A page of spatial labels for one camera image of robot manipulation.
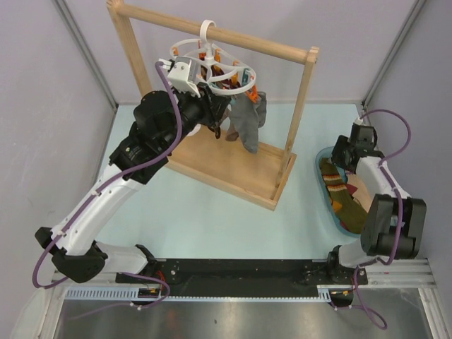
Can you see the white cable duct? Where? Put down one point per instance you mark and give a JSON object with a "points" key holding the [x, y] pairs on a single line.
{"points": [[151, 293]]}

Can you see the purple striped sock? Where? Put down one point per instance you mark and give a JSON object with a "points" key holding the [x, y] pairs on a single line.
{"points": [[358, 191]]}

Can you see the wooden drying rack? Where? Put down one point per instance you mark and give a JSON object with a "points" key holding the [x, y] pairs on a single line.
{"points": [[258, 178]]}

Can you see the white plastic clip hanger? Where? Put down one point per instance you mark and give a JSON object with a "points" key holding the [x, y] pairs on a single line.
{"points": [[221, 71]]}

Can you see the grey sock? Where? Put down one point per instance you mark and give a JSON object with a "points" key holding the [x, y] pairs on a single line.
{"points": [[244, 117], [261, 108]]}

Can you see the brown argyle sock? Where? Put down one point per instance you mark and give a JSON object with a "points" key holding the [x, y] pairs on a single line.
{"points": [[217, 132]]}

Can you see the olive orange striped sock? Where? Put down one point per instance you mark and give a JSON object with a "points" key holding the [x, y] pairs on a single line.
{"points": [[351, 215]]}

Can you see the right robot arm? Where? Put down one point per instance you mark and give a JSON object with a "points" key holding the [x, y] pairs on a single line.
{"points": [[393, 226]]}

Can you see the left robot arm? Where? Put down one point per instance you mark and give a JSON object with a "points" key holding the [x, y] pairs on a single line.
{"points": [[162, 120]]}

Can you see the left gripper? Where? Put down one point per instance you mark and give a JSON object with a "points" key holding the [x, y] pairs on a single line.
{"points": [[212, 104]]}

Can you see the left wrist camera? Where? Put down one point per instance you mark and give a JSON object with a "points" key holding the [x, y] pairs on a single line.
{"points": [[182, 74]]}

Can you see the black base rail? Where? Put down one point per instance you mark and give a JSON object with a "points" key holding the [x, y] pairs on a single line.
{"points": [[258, 274]]}

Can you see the blue plastic basket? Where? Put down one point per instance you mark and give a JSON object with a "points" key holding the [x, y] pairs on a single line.
{"points": [[327, 152]]}

